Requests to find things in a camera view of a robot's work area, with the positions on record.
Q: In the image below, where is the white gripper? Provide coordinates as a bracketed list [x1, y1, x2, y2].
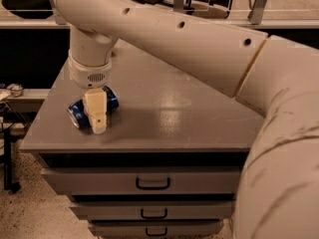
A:
[68, 53, 112, 134]

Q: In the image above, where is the blue pepsi can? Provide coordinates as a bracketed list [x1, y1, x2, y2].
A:
[68, 86, 119, 129]

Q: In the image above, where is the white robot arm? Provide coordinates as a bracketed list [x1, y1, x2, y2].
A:
[54, 0, 319, 239]

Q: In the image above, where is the small cluttered object left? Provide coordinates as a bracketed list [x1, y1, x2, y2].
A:
[0, 84, 24, 101]

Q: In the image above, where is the top grey drawer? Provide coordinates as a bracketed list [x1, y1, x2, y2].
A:
[41, 166, 240, 195]

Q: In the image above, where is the grey drawer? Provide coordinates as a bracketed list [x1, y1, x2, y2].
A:
[70, 201, 233, 221]
[41, 166, 240, 195]
[88, 220, 223, 237]

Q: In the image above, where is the grey drawer cabinet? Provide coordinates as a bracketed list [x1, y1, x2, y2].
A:
[19, 26, 267, 239]

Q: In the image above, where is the dark office chair left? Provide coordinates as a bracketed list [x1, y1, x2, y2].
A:
[1, 0, 53, 19]

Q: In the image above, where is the black stand left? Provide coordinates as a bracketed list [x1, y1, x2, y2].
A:
[0, 122, 20, 193]

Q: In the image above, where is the bottom grey drawer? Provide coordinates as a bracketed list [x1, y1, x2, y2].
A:
[88, 220, 223, 237]

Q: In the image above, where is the middle grey drawer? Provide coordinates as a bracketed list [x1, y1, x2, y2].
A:
[70, 201, 233, 221]

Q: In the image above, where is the metal railing frame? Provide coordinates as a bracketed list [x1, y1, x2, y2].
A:
[0, 0, 319, 30]

